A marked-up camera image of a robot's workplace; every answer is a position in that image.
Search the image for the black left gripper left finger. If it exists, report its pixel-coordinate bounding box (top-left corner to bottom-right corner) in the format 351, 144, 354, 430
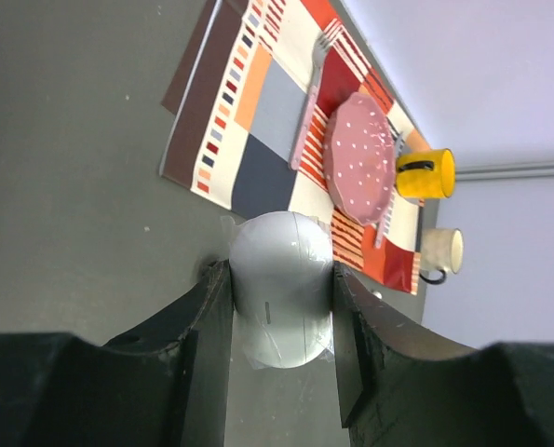
0, 261, 234, 446

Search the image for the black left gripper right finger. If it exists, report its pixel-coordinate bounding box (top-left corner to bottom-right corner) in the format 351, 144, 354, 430
332, 264, 554, 446

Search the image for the white earbud case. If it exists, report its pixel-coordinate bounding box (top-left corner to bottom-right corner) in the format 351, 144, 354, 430
221, 211, 333, 369

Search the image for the white enamel mug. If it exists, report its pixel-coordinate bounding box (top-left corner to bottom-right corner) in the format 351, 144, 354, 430
419, 228, 465, 285

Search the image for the yellow mug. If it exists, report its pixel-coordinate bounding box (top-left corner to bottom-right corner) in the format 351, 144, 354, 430
396, 149, 456, 199

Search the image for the pink polka dot plate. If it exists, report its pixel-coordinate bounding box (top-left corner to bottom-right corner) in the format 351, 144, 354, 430
323, 92, 396, 226

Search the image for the colourful patterned placemat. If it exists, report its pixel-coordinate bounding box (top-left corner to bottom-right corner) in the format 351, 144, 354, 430
159, 0, 427, 294

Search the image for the pink fork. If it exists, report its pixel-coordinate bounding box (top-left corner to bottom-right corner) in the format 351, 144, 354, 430
289, 33, 331, 171

